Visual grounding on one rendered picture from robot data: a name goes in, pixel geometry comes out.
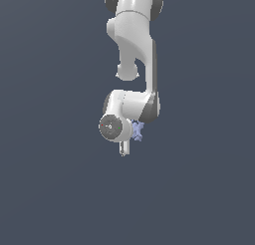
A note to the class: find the small lavender blue object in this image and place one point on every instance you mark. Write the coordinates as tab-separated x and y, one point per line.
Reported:
137	130

